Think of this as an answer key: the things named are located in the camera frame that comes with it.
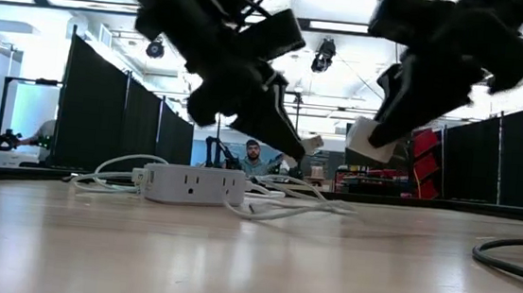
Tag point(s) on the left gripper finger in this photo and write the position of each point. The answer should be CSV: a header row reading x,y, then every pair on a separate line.
x,y
259,118
281,115

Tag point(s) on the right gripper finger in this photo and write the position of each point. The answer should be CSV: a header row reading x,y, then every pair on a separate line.
x,y
417,98
391,91

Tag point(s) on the white charger adapter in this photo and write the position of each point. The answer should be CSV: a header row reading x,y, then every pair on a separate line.
x,y
361,143

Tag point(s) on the white cube power strip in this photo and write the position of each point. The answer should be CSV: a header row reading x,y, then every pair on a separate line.
x,y
191,185

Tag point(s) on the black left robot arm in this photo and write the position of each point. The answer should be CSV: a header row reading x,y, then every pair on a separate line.
x,y
174,6

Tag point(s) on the person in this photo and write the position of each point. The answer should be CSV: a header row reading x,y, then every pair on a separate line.
x,y
47,130
252,165

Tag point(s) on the small cardboard box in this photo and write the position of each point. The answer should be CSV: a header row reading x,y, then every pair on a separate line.
x,y
317,172

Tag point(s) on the black monitor screen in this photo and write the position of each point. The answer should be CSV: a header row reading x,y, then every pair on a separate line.
x,y
374,162

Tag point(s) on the cluttered workbench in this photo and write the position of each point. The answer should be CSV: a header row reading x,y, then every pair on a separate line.
x,y
372,182

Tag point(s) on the black rig frame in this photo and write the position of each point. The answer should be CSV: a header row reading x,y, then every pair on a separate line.
x,y
2,119

